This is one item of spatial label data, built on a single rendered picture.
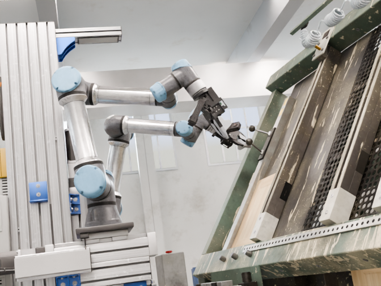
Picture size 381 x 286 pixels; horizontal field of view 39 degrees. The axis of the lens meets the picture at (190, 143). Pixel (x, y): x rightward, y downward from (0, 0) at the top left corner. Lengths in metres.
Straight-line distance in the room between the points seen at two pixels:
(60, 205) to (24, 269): 0.43
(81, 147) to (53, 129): 0.36
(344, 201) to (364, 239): 0.26
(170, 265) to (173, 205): 7.53
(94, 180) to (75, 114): 0.28
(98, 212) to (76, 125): 0.35
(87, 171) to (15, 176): 0.46
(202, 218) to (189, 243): 0.55
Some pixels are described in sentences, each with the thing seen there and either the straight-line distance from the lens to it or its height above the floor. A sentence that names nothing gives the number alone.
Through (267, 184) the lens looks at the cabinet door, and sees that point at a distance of 2.68.
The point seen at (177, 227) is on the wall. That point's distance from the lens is 10.23.
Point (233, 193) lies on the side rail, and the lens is 3.01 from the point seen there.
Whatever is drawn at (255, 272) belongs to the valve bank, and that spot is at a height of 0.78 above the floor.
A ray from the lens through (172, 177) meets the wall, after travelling 10.36.
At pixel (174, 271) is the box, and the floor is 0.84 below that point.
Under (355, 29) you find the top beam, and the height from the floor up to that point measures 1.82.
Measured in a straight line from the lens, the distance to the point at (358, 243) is 1.71.
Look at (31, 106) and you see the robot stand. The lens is 2.50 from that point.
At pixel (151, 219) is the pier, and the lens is 9.98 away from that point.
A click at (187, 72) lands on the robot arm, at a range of 2.16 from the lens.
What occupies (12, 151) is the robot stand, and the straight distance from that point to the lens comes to 2.45.
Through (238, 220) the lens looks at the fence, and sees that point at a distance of 2.72.
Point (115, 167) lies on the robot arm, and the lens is 2.85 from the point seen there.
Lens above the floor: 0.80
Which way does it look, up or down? 14 degrees up
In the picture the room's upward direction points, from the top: 8 degrees counter-clockwise
